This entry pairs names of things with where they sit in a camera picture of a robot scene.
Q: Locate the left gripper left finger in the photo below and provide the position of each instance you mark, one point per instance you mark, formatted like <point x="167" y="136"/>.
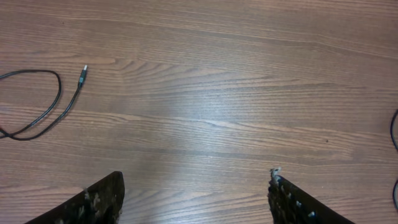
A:
<point x="100" y="203"/>

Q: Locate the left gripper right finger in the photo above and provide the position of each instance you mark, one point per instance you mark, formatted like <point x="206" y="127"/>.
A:
<point x="291" y="205"/>

